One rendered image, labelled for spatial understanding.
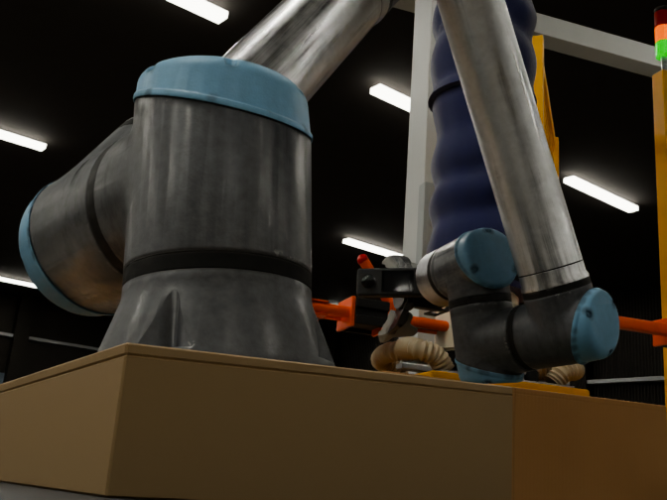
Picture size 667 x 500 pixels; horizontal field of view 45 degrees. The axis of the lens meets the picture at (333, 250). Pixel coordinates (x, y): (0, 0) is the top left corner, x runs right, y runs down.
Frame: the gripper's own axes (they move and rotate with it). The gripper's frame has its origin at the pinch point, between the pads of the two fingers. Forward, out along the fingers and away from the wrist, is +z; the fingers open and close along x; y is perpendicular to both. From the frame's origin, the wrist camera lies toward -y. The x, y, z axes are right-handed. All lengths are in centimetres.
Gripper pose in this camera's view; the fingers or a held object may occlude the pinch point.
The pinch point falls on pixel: (378, 300)
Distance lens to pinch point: 147.1
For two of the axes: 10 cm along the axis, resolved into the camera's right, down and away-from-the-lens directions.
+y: 9.4, 1.5, 3.0
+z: -3.3, 2.4, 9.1
